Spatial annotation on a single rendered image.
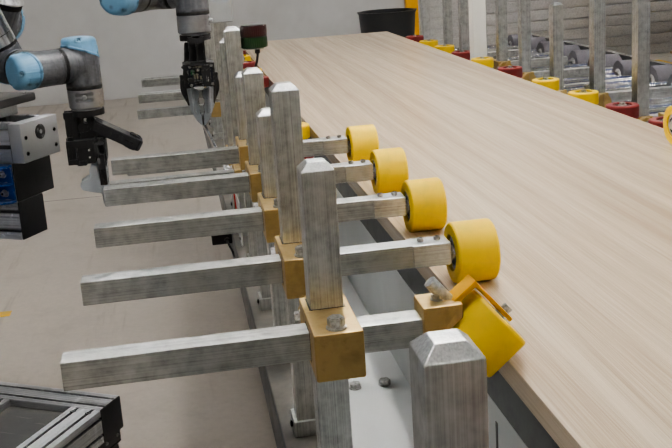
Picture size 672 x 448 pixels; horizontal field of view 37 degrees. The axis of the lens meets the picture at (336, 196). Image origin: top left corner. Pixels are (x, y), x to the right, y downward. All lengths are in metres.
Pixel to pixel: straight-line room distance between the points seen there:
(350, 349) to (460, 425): 0.45
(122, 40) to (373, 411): 8.49
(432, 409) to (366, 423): 1.04
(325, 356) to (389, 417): 0.61
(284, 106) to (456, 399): 0.75
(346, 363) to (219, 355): 0.13
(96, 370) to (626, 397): 0.51
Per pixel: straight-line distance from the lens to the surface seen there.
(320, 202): 1.03
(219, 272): 1.26
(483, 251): 1.29
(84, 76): 2.20
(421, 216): 1.52
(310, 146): 2.00
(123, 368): 1.03
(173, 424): 3.08
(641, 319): 1.21
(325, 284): 1.05
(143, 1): 2.28
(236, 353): 1.03
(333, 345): 1.00
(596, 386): 1.04
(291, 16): 9.98
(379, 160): 1.76
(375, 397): 1.67
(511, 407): 1.17
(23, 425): 2.73
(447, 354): 0.55
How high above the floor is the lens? 1.34
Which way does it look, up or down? 14 degrees down
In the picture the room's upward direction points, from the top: 4 degrees counter-clockwise
